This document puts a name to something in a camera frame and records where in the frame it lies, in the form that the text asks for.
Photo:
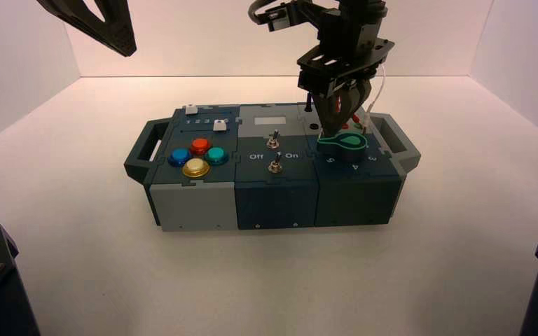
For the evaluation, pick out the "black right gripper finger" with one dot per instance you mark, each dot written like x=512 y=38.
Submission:
x=363 y=95
x=333 y=116

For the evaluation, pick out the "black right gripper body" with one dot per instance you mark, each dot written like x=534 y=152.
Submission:
x=338 y=69

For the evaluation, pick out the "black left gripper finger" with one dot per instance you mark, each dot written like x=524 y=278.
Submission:
x=88 y=25
x=124 y=23

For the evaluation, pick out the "green pointer knob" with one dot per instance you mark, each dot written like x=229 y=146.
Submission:
x=345 y=143

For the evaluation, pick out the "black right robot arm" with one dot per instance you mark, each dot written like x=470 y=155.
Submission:
x=343 y=23

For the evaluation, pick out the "red banana socket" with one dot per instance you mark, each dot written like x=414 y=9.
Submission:
x=356 y=122

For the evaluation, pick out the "black upright plug pin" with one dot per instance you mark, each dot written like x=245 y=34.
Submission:
x=308 y=103

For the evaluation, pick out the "white rectangular display window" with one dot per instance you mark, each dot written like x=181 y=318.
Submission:
x=269 y=121

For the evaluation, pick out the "dark blue grey control box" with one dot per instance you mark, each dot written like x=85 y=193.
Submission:
x=273 y=199

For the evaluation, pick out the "white slider cap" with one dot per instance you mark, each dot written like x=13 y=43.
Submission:
x=190 y=109
x=221 y=125

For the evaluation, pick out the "teal round push button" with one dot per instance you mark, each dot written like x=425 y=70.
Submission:
x=216 y=155

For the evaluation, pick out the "red round push button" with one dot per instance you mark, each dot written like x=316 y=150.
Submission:
x=200 y=146

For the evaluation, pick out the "blue round push button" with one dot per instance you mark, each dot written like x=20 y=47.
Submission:
x=179 y=157

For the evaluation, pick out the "yellow round push button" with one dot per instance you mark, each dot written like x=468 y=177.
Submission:
x=196 y=167

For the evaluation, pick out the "metal toggle switch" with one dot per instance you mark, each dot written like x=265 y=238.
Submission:
x=274 y=137
x=276 y=164

